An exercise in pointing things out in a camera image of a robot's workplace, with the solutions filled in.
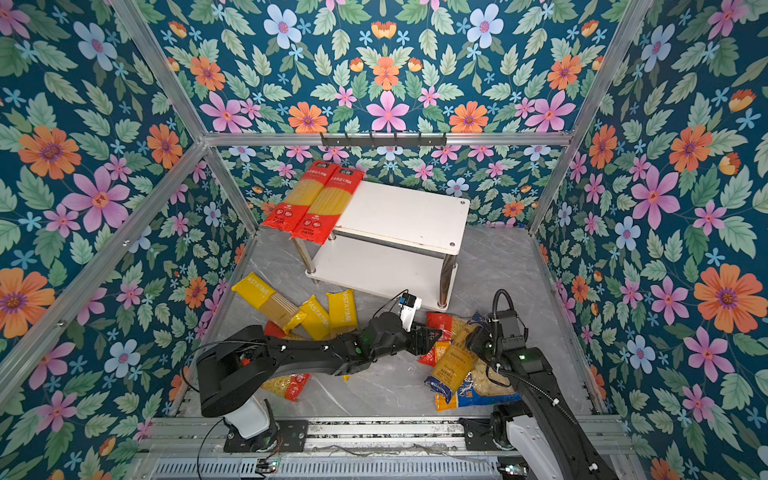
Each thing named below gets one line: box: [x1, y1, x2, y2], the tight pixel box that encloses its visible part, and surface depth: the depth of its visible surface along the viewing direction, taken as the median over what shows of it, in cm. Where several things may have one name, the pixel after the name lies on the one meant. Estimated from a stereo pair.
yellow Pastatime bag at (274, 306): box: [231, 272, 307, 334], surface depth 97 cm
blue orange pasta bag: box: [435, 357, 522, 412], surface depth 78 cm
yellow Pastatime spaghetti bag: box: [326, 289, 358, 339], surface depth 96 cm
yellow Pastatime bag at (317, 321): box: [300, 295, 331, 341], surface depth 94 cm
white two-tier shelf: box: [294, 180, 470, 309], surface depth 81 cm
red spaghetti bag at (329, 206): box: [291, 167, 365, 245], surface depth 76 cm
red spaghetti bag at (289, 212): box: [262, 160, 339, 238], surface depth 78 cm
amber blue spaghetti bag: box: [424, 327, 479, 405], surface depth 78 cm
